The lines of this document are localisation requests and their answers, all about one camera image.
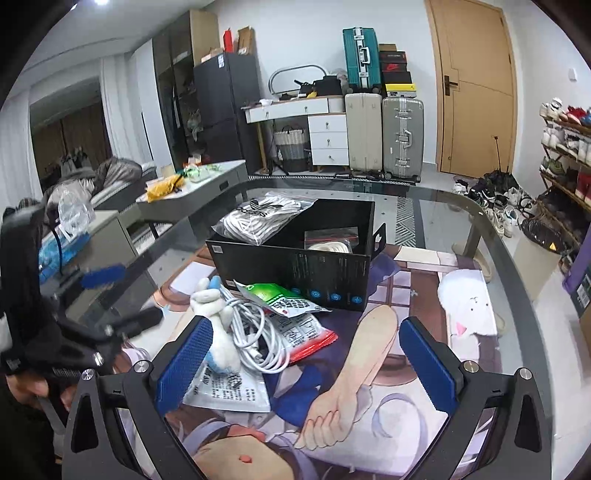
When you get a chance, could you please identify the blue packet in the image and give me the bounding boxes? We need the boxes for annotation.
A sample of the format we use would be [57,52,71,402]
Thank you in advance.
[38,231,93,282]

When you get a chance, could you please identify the beige suitcase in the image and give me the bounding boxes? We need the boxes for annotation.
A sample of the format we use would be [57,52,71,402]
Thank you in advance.
[344,92,384,175]

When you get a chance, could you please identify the red edged clear packet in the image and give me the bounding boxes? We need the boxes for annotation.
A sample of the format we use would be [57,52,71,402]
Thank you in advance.
[305,228,360,254]

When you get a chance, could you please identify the tall dark cabinet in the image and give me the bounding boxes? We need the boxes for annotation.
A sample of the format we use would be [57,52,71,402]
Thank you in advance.
[152,9,220,169]

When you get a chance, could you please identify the grey side cabinet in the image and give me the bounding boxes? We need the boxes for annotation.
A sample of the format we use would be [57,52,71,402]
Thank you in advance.
[46,210,158,324]

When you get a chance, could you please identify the silver suitcase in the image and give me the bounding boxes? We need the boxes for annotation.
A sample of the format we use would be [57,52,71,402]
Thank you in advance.
[381,96,426,182]

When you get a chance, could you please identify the clear plastic bag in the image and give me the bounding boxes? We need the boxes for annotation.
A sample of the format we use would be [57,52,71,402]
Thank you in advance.
[58,185,95,236]

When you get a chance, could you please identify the wooden shoe rack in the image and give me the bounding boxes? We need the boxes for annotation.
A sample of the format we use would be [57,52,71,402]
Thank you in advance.
[538,113,591,250]

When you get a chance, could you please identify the white blue plush toy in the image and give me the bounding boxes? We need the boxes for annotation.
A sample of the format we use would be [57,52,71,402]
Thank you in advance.
[190,276,243,374]

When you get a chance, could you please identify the green white packets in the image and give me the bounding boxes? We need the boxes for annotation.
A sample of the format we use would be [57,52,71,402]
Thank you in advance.
[182,161,222,183]

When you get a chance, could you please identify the black umbrella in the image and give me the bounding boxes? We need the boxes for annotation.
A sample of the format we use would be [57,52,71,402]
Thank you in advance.
[482,136,520,185]

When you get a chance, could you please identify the pile of shoes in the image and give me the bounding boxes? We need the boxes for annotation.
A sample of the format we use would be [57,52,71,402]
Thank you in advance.
[452,171,539,238]

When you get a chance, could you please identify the printed table mat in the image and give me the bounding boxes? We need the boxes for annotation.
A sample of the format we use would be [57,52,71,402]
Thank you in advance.
[111,240,504,480]

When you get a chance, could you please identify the sofa with blanket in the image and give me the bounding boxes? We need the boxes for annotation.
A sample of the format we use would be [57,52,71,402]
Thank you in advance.
[44,157,160,213]

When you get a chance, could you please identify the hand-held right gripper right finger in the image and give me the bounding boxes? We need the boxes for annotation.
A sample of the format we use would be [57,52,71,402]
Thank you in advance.
[399,316,552,480]

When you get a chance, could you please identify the green white sachet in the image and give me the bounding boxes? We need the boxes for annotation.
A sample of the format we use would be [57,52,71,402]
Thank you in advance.
[233,279,333,319]

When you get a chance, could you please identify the white desk with drawers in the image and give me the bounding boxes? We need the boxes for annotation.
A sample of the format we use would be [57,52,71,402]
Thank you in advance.
[242,95,348,176]

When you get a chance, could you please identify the person's left forearm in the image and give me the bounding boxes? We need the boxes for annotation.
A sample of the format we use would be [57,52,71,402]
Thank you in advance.
[0,383,63,480]

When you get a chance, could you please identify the white black striped bag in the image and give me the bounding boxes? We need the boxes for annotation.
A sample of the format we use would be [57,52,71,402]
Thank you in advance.
[211,194,319,245]

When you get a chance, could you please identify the wooden door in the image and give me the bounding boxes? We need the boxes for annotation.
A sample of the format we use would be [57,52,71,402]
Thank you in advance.
[425,0,518,178]

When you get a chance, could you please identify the person's left hand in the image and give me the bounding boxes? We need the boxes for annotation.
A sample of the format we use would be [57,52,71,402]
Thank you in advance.
[4,369,77,411]

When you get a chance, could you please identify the white curtain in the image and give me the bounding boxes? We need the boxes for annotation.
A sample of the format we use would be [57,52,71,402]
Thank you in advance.
[99,39,160,167]

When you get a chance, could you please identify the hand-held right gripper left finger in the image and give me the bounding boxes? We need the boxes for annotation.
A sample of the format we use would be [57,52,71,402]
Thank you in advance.
[62,315,215,480]

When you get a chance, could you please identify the black cardboard box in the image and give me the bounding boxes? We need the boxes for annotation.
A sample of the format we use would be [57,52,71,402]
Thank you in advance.
[205,198,387,312]

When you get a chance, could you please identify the purple bag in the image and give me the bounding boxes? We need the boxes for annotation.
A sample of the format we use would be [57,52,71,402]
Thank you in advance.
[562,258,591,305]

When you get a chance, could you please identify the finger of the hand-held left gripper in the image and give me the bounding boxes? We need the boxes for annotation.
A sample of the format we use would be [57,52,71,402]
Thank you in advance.
[55,262,128,296]
[104,307,163,340]

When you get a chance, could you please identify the teal suitcase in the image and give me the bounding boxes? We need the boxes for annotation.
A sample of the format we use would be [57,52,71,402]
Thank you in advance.
[342,27,382,93]

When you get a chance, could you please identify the white printed packet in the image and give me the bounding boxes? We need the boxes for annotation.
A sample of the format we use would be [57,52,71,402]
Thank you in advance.
[182,357,272,413]

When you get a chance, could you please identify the wicker laundry basket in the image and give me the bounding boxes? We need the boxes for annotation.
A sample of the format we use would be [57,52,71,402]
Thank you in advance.
[273,126,309,172]

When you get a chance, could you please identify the oval mirror frame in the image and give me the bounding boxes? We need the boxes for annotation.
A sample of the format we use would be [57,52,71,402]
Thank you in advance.
[269,65,329,100]

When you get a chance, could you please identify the dark refrigerator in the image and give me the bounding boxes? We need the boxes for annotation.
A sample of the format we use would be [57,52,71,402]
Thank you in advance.
[193,52,264,174]

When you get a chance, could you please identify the red white packet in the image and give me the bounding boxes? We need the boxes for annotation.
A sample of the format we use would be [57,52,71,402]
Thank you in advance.
[268,311,338,365]

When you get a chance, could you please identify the grey coffee table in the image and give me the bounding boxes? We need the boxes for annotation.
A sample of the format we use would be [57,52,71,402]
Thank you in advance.
[136,159,250,241]

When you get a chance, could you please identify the white cable bundle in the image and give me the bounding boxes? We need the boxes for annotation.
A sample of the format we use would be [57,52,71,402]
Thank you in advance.
[219,284,291,374]

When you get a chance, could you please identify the row of sneakers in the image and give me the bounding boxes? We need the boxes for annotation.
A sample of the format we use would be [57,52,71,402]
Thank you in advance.
[539,98,591,222]

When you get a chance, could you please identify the yellow bag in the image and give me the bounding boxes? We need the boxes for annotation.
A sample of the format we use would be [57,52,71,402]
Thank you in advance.
[145,174,183,203]

